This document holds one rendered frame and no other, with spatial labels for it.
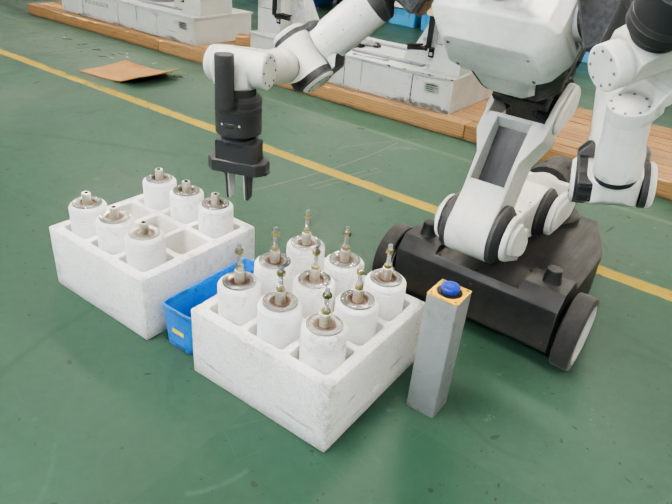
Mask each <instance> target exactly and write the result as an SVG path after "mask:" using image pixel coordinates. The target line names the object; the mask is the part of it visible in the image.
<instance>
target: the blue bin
mask: <svg viewBox="0 0 672 504"><path fill-rule="evenodd" d="M254 262H255V261H254V260H252V259H250V258H242V263H243V264H244V267H243V268H244V271H246V272H250V273H252V274H253V273H254ZM236 263H237V261H236V262H234V263H232V264H230V265H228V266H227V267H225V268H223V269H221V270H219V271H217V272H215V273H214V274H212V275H210V276H208V277H206V278H204V279H202V280H200V281H199V282H197V283H195V284H193V285H191V286H189V287H187V288H185V289H184V290H182V291H180V292H178V293H176V294H174V295H172V296H170V297H169V298H167V299H165V300H164V301H163V302H162V307H163V309H164V310H165V317H166V324H167V331H168V338H169V342H170V343H171V344H173V345H175V346H176V347H178V348H179V349H181V350H182V351H184V352H186V353H187V354H189V355H191V356H194V355H193V337H192V319H191V309H192V308H194V307H196V306H197V305H199V304H202V303H203V302H204V301H206V300H208V299H210V298H211V297H213V296H215V295H217V294H218V290H217V284H218V281H219V280H220V279H221V278H222V277H223V276H224V275H226V274H227V273H230V272H233V271H234V269H235V264H236Z"/></svg>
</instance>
